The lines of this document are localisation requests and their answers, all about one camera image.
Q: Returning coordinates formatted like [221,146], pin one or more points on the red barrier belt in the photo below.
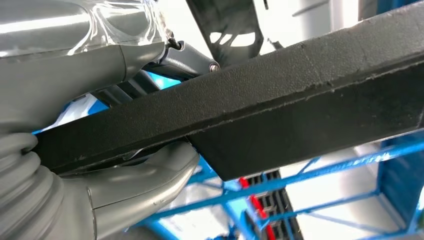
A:
[255,202]

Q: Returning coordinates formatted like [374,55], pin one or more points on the white car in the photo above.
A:
[338,218]

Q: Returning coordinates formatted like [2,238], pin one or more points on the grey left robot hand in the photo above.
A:
[49,82]

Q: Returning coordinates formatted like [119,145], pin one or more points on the clear plastic hand wrap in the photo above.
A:
[126,23]

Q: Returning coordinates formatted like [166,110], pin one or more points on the blue metal shelf rack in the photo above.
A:
[397,179]

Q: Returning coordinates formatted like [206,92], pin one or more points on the black slotted vent panel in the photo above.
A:
[281,212]

